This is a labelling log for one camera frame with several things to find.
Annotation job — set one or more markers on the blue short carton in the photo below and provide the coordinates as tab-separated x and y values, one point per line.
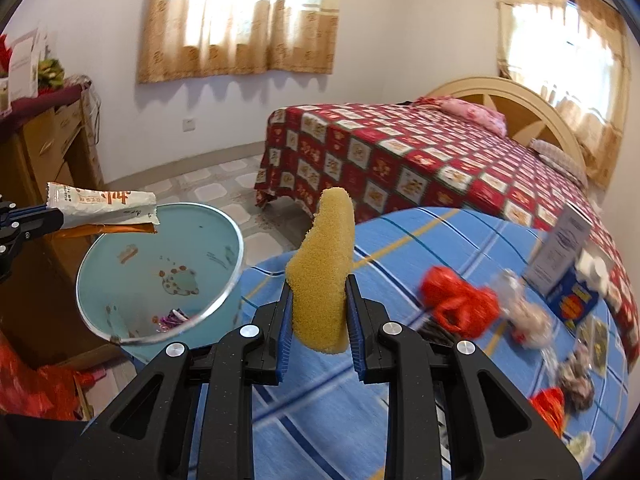
572	302

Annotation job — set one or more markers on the clear plastic bag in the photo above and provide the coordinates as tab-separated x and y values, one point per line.
525	315

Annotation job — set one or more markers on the green stuffed toy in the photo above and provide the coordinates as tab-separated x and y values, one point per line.
50	72

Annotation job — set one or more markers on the dark red cloth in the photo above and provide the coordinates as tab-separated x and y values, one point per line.
45	95

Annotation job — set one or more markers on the bed with red quilt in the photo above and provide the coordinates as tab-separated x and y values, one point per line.
400	160

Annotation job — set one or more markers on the blue plaid tablecloth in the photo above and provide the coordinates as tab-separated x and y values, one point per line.
400	250

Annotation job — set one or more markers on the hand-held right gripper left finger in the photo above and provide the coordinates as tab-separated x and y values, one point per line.
284	340

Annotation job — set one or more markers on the narrow beige patterned curtain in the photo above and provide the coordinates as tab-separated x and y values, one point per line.
600	135

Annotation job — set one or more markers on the dark crumpled wrapper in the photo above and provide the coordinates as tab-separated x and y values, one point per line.
575	380

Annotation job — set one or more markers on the large red plastic bag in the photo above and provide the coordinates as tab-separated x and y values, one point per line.
35	385

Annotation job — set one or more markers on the wooden cabinet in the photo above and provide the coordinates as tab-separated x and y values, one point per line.
45	150

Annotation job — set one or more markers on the cream wooden headboard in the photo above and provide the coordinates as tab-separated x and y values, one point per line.
540	120

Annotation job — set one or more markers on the white tall carton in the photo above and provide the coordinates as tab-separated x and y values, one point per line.
560	250

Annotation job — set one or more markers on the small red plastic bag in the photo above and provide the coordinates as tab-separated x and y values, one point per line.
460	305

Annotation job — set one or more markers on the small greenish packet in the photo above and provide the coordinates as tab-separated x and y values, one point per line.
580	447
597	345

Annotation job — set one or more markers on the light blue trash bin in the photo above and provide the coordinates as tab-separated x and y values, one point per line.
150	270

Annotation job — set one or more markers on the red orange foil wrapper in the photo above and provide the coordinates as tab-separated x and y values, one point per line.
547	405

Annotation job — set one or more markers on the purple wrapper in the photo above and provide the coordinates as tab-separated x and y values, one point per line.
172	319

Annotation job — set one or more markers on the white box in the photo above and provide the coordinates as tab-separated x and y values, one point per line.
22	70

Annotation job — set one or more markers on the pink pillow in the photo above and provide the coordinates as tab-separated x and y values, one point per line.
470	110

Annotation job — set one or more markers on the white wall socket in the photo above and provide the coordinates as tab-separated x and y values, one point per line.
188	125

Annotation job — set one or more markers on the white snack wrapper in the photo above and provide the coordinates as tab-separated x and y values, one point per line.
110	202

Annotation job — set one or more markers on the wide beige patterned curtain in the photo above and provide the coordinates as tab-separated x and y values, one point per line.
160	35

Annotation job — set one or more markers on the striped pillow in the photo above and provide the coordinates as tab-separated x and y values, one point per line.
555	155

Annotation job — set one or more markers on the yellow sponge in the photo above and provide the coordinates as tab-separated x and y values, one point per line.
320	270

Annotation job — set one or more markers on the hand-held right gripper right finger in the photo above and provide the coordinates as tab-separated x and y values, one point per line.
356	330

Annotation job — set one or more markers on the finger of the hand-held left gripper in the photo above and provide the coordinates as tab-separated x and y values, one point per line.
45	222
30	212

